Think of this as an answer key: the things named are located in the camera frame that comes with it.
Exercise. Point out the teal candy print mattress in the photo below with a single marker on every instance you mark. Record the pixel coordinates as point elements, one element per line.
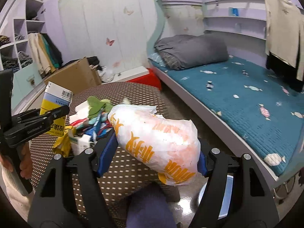
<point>252,101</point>

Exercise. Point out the person's left hand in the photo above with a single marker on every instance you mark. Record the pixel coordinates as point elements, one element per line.
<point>25,165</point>

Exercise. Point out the cardboard box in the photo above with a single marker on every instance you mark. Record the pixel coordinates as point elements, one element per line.
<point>77,76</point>

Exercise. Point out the yellow white medicine box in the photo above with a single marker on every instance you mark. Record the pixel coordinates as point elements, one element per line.
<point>56,96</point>

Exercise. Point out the beige hanging garment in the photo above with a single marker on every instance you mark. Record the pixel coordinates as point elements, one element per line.
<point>284,33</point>

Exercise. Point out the white open shelf wardrobe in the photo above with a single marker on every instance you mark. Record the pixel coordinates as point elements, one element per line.
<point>36,48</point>

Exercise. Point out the red storage stool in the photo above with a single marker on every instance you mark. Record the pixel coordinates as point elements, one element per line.
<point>150,79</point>

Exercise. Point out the black hanging garment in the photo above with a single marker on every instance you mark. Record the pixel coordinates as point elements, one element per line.
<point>285,72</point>

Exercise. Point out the white orange plastic bag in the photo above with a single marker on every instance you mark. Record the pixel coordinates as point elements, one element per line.
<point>169,147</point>

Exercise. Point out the white bed frame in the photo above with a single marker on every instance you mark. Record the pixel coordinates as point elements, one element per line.
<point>233,141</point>

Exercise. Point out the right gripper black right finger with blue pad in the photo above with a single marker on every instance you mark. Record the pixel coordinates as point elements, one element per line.
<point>251,202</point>

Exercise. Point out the small white carton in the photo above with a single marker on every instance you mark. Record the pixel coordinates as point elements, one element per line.
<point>79,144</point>

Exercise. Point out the yellow crumpled wrapper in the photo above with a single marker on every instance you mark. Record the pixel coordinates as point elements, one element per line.
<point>62,145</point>

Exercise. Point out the grey folded duvet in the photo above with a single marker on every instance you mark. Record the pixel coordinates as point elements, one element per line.
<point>181,52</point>

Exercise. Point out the brown polka dot tablecloth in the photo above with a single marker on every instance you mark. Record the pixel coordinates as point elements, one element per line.
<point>126,175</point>

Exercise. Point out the green crumpled wrapper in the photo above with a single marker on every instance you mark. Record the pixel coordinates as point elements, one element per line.
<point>96,106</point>

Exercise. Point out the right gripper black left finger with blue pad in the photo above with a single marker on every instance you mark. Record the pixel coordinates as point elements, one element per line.
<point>69,192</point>

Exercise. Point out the purple trouser leg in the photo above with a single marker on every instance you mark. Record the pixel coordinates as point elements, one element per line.
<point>148,208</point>

